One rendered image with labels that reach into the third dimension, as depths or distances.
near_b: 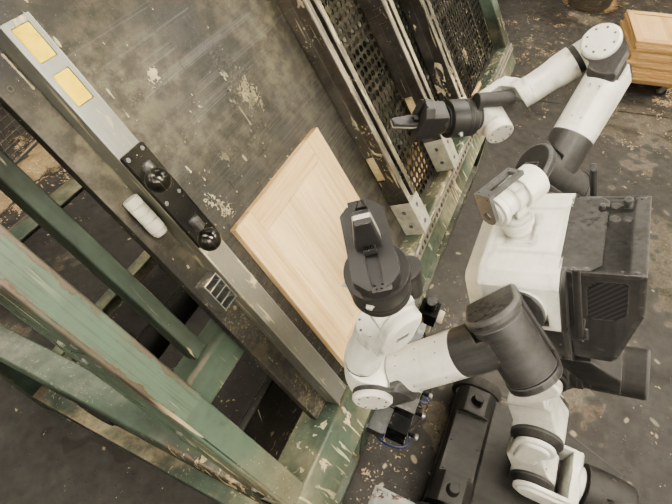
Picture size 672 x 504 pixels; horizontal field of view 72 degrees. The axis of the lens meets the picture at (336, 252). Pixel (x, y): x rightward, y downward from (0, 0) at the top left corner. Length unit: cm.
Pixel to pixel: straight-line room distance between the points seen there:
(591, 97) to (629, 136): 275
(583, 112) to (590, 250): 35
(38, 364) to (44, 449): 87
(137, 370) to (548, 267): 70
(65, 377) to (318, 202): 86
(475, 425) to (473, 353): 118
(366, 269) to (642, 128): 358
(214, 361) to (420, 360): 41
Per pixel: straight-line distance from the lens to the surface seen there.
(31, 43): 83
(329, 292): 115
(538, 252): 90
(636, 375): 120
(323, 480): 117
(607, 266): 87
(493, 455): 199
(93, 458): 229
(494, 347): 80
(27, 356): 161
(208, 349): 99
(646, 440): 246
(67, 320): 76
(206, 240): 75
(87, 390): 147
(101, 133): 82
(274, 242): 102
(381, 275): 53
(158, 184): 71
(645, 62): 420
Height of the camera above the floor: 200
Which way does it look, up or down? 51 degrees down
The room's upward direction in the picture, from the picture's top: straight up
